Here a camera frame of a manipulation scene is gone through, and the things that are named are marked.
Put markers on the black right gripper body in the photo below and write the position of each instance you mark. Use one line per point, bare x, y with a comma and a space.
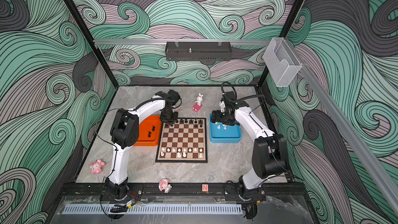
223, 117

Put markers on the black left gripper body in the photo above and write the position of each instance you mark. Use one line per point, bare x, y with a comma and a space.
169, 116

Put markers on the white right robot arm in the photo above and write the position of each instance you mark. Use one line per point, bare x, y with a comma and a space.
264, 164

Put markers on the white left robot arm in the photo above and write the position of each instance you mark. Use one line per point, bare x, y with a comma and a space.
125, 132

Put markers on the folding chess board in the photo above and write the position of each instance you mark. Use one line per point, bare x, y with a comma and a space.
184, 141

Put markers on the blue plastic tray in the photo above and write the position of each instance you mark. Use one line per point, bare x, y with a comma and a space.
224, 134

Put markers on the orange plastic tray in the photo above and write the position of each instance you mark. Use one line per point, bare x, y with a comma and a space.
150, 130

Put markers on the white bunny phone stand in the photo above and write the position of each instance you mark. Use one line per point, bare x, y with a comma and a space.
198, 103

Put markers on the pink melody figurine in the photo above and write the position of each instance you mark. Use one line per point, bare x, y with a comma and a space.
165, 186

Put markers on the red letter block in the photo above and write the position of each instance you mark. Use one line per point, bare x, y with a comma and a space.
204, 187

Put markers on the clear acrylic holder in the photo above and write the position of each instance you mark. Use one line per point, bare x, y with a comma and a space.
282, 61

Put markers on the pink kitty figurine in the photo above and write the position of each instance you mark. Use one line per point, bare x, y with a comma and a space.
96, 167

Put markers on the black wall shelf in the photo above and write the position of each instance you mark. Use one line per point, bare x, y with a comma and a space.
205, 51

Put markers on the aluminium rail back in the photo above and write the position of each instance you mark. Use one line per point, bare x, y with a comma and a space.
142, 41

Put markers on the aluminium rail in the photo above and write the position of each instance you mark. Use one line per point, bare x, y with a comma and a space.
377, 172
142, 41

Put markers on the white slotted cable duct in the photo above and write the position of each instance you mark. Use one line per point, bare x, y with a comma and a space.
156, 209

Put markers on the black frame post right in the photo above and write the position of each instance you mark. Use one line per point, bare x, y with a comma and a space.
296, 7

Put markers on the black frame post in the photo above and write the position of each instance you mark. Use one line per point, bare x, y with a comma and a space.
89, 38
296, 7

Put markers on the aluminium rail right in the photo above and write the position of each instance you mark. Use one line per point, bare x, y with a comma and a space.
377, 172

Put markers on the black frame post left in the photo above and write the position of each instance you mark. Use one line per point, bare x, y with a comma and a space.
89, 38

